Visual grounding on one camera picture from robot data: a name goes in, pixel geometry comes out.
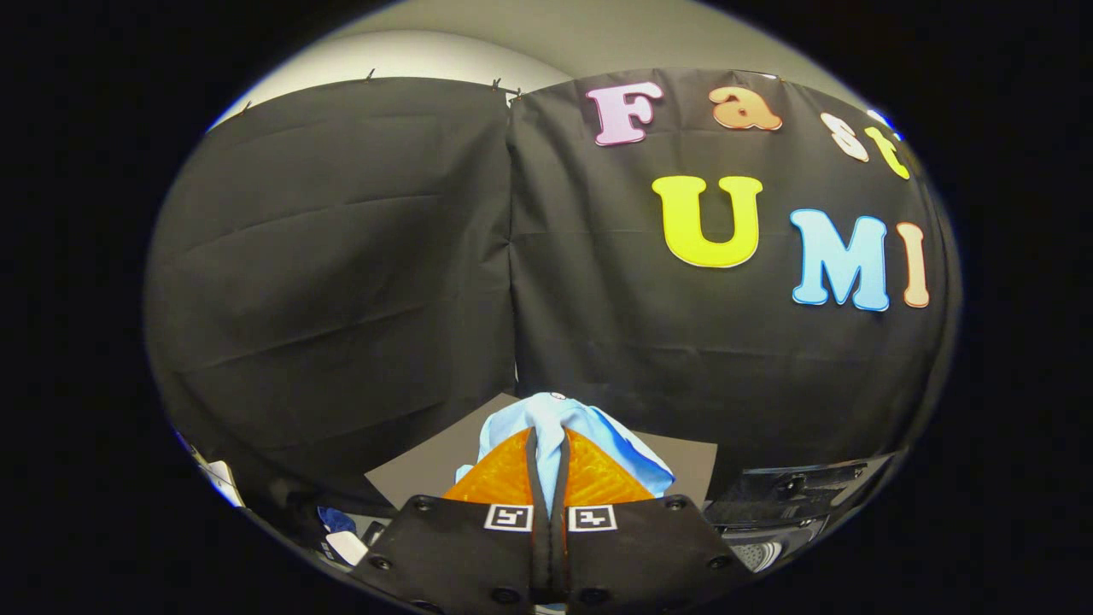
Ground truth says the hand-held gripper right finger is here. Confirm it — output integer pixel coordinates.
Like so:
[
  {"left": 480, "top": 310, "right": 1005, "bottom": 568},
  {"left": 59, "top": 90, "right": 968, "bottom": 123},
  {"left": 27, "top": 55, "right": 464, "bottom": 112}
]
[{"left": 551, "top": 427, "right": 752, "bottom": 612}]

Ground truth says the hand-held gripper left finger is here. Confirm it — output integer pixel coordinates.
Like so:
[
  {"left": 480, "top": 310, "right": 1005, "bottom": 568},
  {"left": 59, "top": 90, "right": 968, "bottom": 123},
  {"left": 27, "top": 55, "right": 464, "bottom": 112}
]
[{"left": 354, "top": 427, "right": 552, "bottom": 612}]

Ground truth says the light blue polo shirt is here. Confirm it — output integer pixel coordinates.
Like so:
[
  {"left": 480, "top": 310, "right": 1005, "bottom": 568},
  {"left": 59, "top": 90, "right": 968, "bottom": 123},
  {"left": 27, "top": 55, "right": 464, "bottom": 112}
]
[{"left": 455, "top": 392, "right": 675, "bottom": 513}]

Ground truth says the grey cabinet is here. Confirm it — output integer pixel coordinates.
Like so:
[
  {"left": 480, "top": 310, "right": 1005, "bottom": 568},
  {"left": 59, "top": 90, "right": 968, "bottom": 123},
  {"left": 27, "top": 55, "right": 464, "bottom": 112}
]
[{"left": 365, "top": 393, "right": 718, "bottom": 513}]

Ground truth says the small white object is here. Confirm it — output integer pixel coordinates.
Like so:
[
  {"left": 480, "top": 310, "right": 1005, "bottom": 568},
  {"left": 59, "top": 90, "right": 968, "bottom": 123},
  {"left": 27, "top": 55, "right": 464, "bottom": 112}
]
[{"left": 201, "top": 460, "right": 246, "bottom": 507}]

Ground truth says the black backdrop cloth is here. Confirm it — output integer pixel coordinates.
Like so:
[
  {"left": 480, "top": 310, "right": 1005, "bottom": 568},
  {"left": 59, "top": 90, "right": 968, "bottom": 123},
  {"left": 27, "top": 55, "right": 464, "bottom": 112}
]
[{"left": 143, "top": 68, "right": 961, "bottom": 513}]

